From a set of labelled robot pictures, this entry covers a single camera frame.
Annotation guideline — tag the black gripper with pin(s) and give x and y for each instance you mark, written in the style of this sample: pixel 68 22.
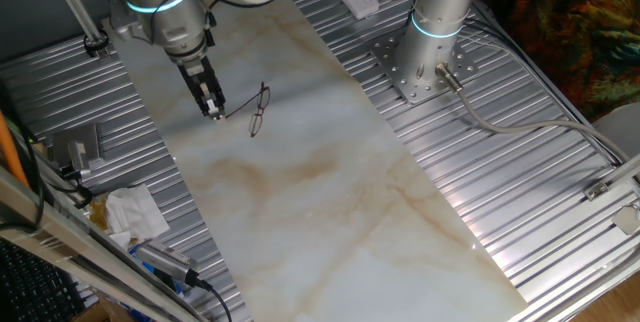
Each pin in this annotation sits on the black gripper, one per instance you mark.
pixel 200 79

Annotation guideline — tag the dark red framed glasses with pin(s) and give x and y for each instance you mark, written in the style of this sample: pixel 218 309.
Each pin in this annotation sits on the dark red framed glasses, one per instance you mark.
pixel 263 99

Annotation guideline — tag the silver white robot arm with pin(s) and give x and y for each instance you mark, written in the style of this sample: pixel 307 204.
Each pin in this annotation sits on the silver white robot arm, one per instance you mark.
pixel 435 12

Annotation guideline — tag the black pole base clamp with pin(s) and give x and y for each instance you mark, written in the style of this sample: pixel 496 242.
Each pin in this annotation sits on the black pole base clamp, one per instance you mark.
pixel 96 42

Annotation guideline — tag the crumpled white tissue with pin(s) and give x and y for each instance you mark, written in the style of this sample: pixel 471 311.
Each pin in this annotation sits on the crumpled white tissue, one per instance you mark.
pixel 135 212

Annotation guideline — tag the grey flat metal box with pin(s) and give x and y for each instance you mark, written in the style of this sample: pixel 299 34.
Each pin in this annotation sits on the grey flat metal box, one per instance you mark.
pixel 82 139

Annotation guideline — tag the marble pattern mat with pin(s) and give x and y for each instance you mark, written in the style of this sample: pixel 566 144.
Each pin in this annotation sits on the marble pattern mat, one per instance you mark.
pixel 325 212

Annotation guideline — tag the yellow crumpled wrapper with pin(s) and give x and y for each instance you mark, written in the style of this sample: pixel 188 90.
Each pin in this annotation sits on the yellow crumpled wrapper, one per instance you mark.
pixel 98 214

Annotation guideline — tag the orange pole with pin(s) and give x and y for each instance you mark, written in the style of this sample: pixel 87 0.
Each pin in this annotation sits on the orange pole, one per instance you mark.
pixel 10 149

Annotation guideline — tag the brown cardboard box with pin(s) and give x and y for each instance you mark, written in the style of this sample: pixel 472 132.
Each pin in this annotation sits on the brown cardboard box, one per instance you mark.
pixel 100 312

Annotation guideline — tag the black keyboard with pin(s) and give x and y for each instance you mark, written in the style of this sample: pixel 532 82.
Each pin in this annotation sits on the black keyboard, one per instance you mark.
pixel 30 287

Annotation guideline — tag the colourful patterned cloth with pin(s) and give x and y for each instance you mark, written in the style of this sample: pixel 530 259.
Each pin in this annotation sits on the colourful patterned cloth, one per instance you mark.
pixel 575 27

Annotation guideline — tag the pale grey round object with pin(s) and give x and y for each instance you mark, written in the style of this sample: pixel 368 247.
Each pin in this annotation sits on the pale grey round object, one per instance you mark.
pixel 620 129

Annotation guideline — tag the aluminium corner strut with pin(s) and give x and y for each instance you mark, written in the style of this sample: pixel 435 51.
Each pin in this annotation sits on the aluminium corner strut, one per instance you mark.
pixel 625 172

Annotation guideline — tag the silver metal tag plate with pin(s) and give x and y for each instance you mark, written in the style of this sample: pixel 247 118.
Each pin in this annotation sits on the silver metal tag plate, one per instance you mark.
pixel 627 219

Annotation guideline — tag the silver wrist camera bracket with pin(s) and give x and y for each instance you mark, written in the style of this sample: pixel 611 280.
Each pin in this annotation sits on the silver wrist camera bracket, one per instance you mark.
pixel 122 17

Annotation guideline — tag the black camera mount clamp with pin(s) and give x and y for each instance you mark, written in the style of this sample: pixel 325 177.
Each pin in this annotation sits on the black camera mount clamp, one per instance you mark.
pixel 75 173

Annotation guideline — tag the silver finned camera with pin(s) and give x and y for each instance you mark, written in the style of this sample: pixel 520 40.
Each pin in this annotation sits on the silver finned camera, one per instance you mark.
pixel 165 259

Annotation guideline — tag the aluminium frame pole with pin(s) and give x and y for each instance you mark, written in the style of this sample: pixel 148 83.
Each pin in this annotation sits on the aluminium frame pole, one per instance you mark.
pixel 75 4

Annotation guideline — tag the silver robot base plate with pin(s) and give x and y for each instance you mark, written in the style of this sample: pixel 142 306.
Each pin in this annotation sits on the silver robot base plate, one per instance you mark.
pixel 385 54

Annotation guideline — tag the aluminium frame rail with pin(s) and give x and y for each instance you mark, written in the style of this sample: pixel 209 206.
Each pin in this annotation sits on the aluminium frame rail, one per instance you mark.
pixel 75 249

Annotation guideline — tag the metal corner bracket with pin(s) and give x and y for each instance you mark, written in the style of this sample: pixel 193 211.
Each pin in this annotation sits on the metal corner bracket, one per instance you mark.
pixel 596 191

